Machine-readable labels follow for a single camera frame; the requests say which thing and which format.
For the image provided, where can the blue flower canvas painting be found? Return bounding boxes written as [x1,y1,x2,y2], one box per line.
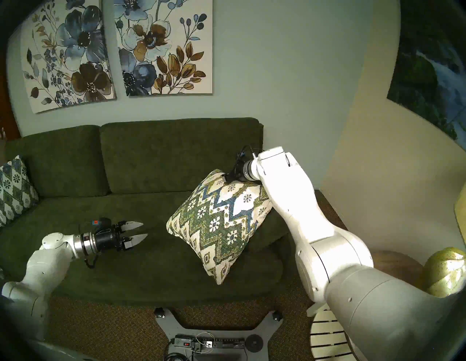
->
[20,0,117,114]

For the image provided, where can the dark wooden door frame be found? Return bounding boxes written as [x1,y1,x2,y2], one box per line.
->
[0,66,21,140]

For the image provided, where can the yellow-green speckled lamp base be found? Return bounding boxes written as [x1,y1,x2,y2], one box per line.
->
[419,247,466,298]

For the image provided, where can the round wooden side table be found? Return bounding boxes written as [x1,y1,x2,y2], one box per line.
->
[370,250,425,291]

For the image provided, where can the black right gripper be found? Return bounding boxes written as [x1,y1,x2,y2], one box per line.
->
[224,161,249,183]

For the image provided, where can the blue white patterned throw pillow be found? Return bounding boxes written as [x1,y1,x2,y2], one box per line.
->
[0,155,40,227]

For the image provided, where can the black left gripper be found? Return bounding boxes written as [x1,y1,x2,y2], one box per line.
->
[93,220,149,254]

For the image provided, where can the dark green fabric sofa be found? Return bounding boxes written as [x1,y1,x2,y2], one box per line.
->
[0,117,311,308]

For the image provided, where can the brown leaves flower canvas painting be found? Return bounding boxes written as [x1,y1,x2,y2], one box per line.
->
[114,0,213,97]

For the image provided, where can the black power strip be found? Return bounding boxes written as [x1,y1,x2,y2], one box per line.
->
[174,335,245,352]

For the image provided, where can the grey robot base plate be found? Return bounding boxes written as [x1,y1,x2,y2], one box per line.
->
[154,308,284,361]

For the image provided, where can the thin right wrist cable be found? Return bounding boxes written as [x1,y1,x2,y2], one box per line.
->
[235,146,263,165]

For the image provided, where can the white slatted stool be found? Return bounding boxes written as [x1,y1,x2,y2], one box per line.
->
[308,304,356,361]

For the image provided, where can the white coiled cable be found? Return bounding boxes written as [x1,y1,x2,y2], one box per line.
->
[193,332,216,354]

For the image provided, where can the green white patterned throw pillow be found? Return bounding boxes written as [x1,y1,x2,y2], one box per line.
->
[166,168,273,285]

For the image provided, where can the pale yellow lampshade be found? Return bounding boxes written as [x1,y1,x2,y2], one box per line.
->
[454,182,466,248]

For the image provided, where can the waterfall landscape wall poster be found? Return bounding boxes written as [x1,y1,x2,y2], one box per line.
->
[387,0,466,151]

